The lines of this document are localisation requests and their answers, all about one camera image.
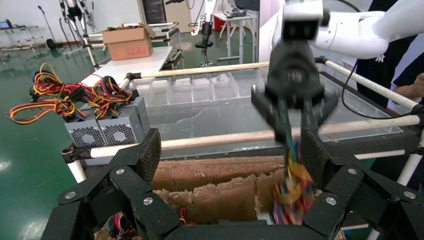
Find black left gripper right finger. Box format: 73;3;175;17
299;127;424;240

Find black sleeved forearm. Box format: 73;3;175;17
392;59;424;88

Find white cabinet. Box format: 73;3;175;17
258;0;286;64

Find colourful wire bundle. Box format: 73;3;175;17
270;132;321;227
105;211;142;240

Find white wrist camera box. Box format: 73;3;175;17
280;0;325;42

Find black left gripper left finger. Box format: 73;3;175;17
41;128;181;240

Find short white frame pipe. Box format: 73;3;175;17
66;159;89;184
353;149;408;161

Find person in black clothes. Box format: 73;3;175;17
356;0;424;109

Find clear acrylic compartment tray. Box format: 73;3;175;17
130;67;403;160

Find black microphone stand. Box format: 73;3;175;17
37;4;58;46

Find long white frame pipe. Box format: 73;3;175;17
316;56;424;115
61;114;424;164
125;61;271;81

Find white desk with laptop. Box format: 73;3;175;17
213;11;260;64

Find table with laptop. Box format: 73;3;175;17
0;19;46;52

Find tripod stands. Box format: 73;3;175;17
58;0;98;46

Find cardboard box with red print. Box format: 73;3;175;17
102;22;157;62

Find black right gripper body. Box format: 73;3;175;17
266;41;327;110

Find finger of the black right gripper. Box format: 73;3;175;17
250;85;291;145
303;95;340;133

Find grey power supply with wires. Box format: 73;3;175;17
6;62;109;149
92;75;152;147

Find white upright frame pipe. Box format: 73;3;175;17
365;130;424;240

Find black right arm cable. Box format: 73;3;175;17
341;58;422;121

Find worn brown cardboard box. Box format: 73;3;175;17
94;155;334;240

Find white table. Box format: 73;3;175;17
80;45;175;88

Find person's bare hand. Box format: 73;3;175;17
393;72;424;100

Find yellow red wire bundle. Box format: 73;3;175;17
178;206;197;227

